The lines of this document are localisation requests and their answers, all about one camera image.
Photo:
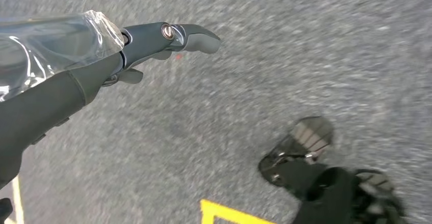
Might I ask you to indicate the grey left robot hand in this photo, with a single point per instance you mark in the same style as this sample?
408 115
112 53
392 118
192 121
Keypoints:
40 114

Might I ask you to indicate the yellow floor tape square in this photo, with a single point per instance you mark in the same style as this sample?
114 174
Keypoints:
209 212

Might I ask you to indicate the clear plastic hand cover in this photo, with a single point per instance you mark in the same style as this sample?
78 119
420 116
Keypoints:
50 43

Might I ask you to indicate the black robot foot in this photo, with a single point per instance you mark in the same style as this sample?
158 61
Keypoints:
303 138

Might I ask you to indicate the black robot leg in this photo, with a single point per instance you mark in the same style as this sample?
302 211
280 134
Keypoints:
324 195

